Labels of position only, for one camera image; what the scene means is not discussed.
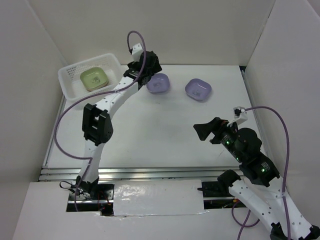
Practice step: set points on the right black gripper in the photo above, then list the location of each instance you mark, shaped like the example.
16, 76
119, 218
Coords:
215, 125

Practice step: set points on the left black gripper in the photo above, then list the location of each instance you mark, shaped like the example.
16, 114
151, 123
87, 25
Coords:
155, 68

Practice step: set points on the purple panda plate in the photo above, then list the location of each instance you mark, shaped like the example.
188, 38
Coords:
158, 84
198, 89

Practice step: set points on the green panda plate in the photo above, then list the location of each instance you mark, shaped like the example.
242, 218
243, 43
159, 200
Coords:
94, 79

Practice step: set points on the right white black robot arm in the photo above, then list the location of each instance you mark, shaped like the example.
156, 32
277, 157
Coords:
273, 205

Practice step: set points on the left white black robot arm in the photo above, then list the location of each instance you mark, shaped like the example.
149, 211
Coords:
97, 118

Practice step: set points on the white perforated plastic bin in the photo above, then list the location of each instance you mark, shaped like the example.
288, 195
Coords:
70, 82

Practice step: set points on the white foil covered panel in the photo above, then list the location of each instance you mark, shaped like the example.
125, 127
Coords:
158, 198

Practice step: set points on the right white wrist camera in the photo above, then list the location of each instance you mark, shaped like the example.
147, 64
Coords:
240, 116

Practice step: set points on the aluminium rail frame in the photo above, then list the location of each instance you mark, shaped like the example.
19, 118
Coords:
154, 138

